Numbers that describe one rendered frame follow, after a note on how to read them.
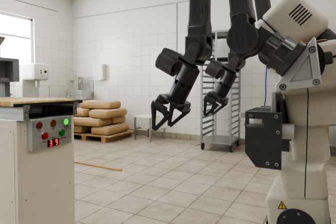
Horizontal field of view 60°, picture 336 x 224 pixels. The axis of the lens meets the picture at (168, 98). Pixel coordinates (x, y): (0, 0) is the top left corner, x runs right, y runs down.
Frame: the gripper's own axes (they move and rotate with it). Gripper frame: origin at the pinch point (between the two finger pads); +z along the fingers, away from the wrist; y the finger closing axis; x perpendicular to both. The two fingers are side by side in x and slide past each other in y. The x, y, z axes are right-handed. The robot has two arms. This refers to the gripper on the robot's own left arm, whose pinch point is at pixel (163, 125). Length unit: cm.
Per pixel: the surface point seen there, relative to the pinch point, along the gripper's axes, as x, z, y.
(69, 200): -44, 77, -34
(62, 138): -57, 46, -27
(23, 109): -64, 31, -5
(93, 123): -254, 193, -318
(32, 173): -53, 59, -12
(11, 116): -69, 38, -5
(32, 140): -57, 44, -9
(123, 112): -244, 168, -378
